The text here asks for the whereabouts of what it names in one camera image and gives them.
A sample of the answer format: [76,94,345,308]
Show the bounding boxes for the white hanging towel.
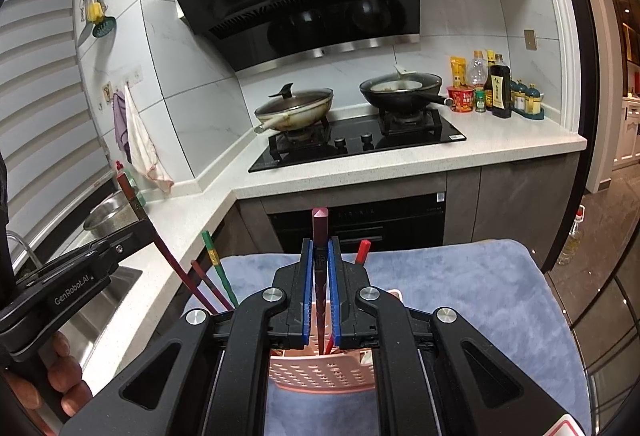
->
[122,83,175,195]

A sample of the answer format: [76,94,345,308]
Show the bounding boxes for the dark soy sauce bottle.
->
[489,53,512,119]

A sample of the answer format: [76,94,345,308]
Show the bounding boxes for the pink perforated utensil basket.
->
[267,287,406,396]

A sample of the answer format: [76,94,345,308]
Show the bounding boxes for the clear plastic bottle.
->
[466,50,488,89]

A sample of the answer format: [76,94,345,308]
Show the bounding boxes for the yellow seasoning packet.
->
[449,56,466,89]

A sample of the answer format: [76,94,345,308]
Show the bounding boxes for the chrome sink faucet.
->
[6,230,43,269]

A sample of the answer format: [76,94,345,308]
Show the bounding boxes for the window roller blind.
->
[1,0,110,268]

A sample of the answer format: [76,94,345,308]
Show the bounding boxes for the oil bottle on floor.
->
[556,204,586,266]

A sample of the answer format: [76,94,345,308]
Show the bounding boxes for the stainless steel bowl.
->
[82,191,138,239]

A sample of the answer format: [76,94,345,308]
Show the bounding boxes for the dark red patterned chopstick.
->
[191,260,233,311]

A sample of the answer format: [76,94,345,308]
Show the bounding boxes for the small green-capped jar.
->
[474,89,486,112]

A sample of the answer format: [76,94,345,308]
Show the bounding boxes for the yellow and teal hanging utensils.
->
[77,0,116,46]

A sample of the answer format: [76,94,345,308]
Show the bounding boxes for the lidded wok with handle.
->
[254,83,334,134]

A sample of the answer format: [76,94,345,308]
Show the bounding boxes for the built-in black oven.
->
[267,191,447,253]

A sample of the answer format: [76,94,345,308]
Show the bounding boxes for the brown wall switch plate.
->
[523,29,538,51]

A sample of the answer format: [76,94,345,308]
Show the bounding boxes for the person's left hand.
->
[3,331,92,435]

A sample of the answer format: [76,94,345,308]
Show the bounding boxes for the dark maroon chopstick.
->
[312,208,329,355]

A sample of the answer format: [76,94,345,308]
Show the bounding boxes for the green dish soap bottle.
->
[115,160,146,207]

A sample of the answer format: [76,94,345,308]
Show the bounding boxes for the purple hanging cloth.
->
[112,91,131,162]

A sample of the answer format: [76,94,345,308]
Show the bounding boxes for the red instant noodle cup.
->
[447,86,475,112]

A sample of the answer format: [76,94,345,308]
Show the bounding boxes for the black frying pan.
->
[359,65,452,115]

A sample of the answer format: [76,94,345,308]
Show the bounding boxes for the grey lower cabinets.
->
[216,153,578,266]

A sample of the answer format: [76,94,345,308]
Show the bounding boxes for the green chopstick with yellow band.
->
[201,230,239,307]

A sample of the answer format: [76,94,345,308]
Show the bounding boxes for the teal condiment jar set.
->
[510,80,544,121]

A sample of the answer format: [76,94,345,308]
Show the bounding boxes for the blue-grey fleece mat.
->
[184,238,592,436]

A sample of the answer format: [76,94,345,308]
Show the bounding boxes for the black gas cooktop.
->
[250,108,465,173]

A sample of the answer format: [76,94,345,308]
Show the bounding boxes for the stainless steel sink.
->
[60,266,142,368]

